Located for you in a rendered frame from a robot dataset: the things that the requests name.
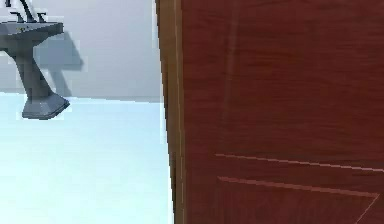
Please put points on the black sink faucet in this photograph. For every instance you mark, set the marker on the black sink faucet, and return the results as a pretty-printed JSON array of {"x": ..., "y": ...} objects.
[{"x": 27, "y": 14}]

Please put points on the grey pedestal sink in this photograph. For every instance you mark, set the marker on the grey pedestal sink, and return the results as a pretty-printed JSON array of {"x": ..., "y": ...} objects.
[{"x": 31, "y": 76}]

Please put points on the reddish brown wooden door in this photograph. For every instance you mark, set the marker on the reddish brown wooden door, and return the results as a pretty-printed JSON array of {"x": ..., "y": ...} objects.
[{"x": 283, "y": 100}]

